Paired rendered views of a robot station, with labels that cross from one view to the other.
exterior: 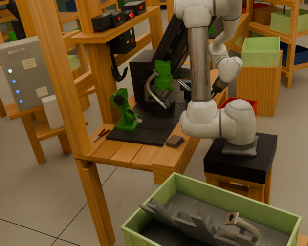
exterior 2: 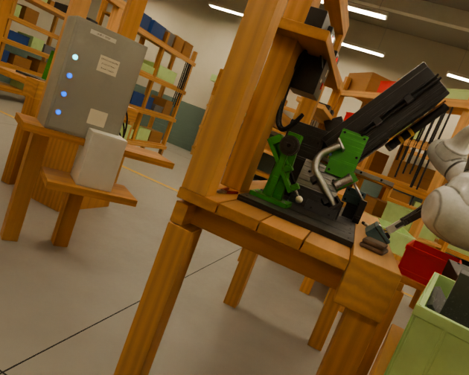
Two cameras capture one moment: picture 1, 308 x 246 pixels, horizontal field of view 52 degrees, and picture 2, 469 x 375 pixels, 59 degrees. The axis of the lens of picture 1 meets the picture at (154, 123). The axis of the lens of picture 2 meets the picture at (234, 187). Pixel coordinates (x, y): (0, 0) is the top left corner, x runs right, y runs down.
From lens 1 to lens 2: 1.15 m
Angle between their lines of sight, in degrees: 24
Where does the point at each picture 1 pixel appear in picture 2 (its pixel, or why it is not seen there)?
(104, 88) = (263, 123)
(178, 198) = not seen: hidden behind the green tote
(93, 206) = (147, 318)
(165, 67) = (356, 144)
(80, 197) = (69, 318)
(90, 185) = (173, 266)
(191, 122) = (467, 203)
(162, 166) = (375, 266)
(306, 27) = (426, 235)
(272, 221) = not seen: outside the picture
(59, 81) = (254, 37)
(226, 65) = not seen: outside the picture
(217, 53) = (458, 149)
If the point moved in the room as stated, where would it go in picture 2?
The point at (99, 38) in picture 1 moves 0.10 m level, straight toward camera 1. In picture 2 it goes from (321, 31) to (335, 27)
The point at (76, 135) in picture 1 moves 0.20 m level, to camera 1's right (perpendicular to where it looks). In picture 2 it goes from (216, 151) to (275, 172)
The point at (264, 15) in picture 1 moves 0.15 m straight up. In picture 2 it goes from (375, 202) to (380, 190)
